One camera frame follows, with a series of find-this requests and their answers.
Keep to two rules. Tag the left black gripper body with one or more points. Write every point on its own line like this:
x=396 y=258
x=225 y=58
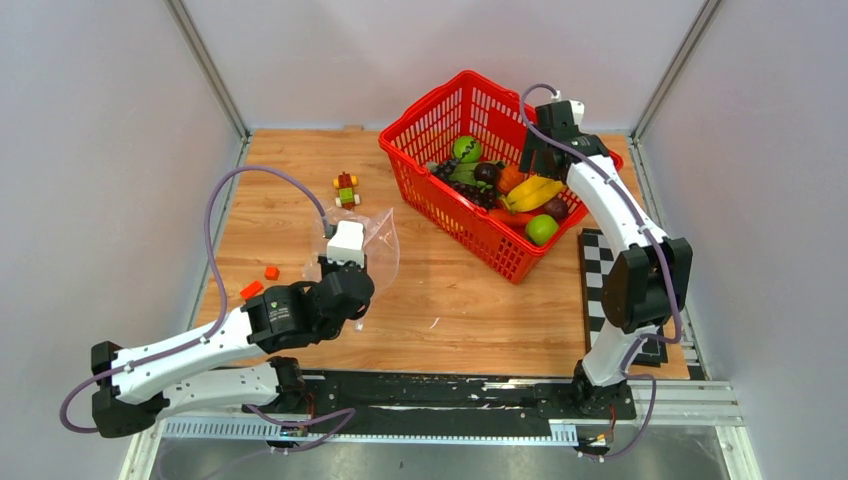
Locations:
x=328 y=267

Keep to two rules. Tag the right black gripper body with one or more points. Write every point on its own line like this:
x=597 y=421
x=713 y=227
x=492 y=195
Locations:
x=532 y=160

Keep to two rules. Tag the yellow toy banana bunch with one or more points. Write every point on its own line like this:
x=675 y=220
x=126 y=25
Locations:
x=532 y=193

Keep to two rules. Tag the clear zip top bag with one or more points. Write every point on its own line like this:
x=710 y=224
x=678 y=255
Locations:
x=379 y=240

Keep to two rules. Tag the purple toy grape bunch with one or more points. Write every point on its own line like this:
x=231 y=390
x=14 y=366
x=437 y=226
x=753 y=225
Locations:
x=484 y=197

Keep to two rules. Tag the green toy apple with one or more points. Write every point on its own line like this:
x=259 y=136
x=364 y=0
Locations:
x=540 y=229

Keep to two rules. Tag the red plastic shopping basket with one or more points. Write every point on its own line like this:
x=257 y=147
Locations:
x=468 y=104

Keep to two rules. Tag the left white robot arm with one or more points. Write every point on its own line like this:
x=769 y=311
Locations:
x=137 y=386

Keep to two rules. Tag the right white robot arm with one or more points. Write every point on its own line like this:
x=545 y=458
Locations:
x=647 y=283

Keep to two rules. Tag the orange toy pumpkin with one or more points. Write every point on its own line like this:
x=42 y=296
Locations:
x=509 y=178

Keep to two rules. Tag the dark purple toy plum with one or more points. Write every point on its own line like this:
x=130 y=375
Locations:
x=486 y=173

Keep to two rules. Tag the dark brown toy fruit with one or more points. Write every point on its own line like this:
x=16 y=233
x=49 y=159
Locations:
x=556 y=208

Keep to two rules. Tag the green toy lettuce leaf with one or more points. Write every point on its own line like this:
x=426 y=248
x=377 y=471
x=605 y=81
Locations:
x=464 y=174

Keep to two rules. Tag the small red block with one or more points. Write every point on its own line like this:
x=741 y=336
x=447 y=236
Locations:
x=271 y=273

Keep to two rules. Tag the colourful toy block car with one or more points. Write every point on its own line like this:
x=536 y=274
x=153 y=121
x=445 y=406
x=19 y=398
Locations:
x=345 y=185

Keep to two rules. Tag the black toy grape bunch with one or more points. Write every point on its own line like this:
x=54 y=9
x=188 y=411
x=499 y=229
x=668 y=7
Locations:
x=444 y=170

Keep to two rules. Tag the flat red block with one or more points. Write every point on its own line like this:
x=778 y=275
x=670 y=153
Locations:
x=250 y=291

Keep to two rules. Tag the black white checkerboard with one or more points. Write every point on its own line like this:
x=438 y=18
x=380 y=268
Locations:
x=595 y=262

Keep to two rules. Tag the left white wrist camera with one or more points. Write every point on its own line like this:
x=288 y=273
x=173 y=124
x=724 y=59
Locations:
x=347 y=244

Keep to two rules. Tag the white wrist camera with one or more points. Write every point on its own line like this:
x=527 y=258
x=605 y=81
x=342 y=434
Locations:
x=347 y=244
x=562 y=114

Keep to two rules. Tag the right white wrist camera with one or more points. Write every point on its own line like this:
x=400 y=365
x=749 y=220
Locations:
x=562 y=114

